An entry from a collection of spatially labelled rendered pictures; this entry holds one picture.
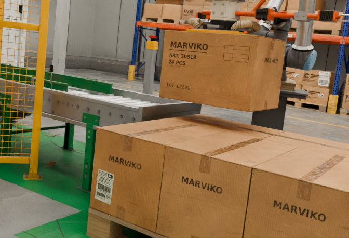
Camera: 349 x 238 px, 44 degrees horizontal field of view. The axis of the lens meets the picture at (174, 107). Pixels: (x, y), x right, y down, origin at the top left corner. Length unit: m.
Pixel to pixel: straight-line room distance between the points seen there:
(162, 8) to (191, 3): 0.95
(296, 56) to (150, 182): 1.67
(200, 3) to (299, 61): 7.90
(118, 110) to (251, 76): 0.82
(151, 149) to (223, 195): 0.38
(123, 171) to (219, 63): 0.81
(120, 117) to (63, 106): 0.49
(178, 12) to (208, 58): 8.92
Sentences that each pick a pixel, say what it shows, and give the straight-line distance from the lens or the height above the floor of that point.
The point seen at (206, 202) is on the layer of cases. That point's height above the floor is 0.35.
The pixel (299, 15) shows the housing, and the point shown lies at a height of 1.20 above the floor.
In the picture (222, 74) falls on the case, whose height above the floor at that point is 0.85.
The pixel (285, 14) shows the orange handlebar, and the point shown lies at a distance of 2.43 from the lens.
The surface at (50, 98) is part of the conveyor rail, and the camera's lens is 2.99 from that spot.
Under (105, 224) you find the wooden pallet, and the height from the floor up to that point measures 0.10.
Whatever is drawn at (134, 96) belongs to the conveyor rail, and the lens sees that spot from 3.32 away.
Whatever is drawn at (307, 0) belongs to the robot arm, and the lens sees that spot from 3.12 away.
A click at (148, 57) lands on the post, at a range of 3.46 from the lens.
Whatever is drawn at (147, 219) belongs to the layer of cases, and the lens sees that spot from 1.99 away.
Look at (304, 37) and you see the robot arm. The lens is 3.18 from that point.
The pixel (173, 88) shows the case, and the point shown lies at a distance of 2.53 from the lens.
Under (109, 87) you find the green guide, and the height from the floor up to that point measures 0.61.
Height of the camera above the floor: 0.95
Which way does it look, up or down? 7 degrees down
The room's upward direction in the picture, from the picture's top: 6 degrees clockwise
